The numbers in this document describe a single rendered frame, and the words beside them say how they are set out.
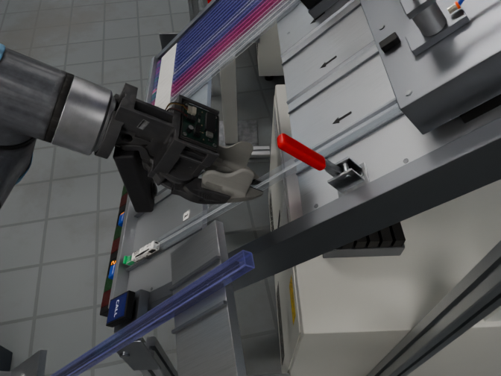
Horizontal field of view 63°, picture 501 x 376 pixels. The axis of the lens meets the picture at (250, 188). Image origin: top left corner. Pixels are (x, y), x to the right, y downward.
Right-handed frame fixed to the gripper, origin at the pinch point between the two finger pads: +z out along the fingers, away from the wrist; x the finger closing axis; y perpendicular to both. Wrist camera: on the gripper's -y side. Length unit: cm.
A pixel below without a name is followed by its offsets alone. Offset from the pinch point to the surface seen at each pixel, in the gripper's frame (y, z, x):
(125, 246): -29.0, -7.9, 3.1
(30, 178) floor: -128, -28, 78
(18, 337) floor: -120, -15, 11
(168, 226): -19.2, -3.9, 3.2
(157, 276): -20.9, -4.3, -5.2
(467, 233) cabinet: -2, 56, 10
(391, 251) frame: -10.0, 39.7, 5.0
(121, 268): -29.0, -8.1, -1.3
